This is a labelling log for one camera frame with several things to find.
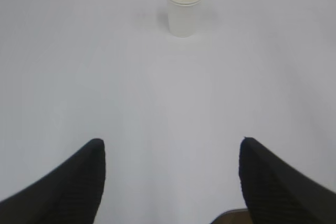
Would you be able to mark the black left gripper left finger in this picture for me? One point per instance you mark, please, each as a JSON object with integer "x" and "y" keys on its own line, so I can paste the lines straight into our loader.
{"x": 71, "y": 193}

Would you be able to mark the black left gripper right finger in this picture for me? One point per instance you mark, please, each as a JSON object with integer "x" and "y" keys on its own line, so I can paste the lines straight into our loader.
{"x": 275, "y": 192}

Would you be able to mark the white paper cup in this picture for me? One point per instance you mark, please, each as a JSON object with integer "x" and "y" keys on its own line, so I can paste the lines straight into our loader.
{"x": 183, "y": 17}

